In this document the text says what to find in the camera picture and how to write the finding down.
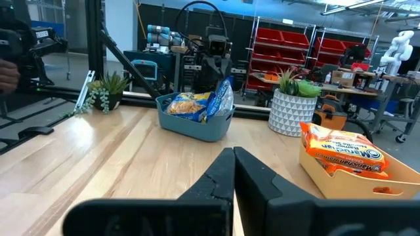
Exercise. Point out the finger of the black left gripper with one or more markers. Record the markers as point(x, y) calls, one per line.
point(223, 69)
point(209, 73)

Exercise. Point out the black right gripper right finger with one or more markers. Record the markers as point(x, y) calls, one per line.
point(295, 216)

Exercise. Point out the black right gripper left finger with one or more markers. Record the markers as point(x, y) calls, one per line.
point(164, 216)

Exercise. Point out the blue Maruchan ramen pack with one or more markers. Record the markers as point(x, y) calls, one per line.
point(223, 98)
point(185, 106)

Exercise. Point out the orange Maruchan chicken ramen pack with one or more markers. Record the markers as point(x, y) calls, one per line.
point(361, 173)
point(341, 147)

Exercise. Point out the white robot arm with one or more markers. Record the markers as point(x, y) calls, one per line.
point(398, 49)

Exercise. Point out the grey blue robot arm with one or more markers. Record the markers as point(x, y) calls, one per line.
point(162, 34)

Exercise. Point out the light blue framed tablet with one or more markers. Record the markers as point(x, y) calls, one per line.
point(145, 69)

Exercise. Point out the yellow plastic bin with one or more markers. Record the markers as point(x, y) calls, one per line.
point(344, 187)

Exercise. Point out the teal plastic bin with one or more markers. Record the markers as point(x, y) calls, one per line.
point(193, 129)

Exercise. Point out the succulent in white patterned pot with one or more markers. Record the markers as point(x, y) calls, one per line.
point(290, 114)

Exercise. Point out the trailing succulent in dark pot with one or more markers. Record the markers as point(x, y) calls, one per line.
point(108, 95)

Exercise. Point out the metal shelf rack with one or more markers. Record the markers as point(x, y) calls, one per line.
point(311, 29)

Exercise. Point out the orange shop vacuum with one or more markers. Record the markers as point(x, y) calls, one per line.
point(331, 114)

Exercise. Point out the silver aluminium bar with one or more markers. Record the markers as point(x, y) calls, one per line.
point(84, 91)

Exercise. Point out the cardboard box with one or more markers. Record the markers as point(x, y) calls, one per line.
point(344, 78)

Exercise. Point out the person's hand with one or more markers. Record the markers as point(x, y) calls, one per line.
point(8, 77)

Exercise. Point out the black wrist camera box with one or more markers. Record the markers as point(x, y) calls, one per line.
point(218, 42)

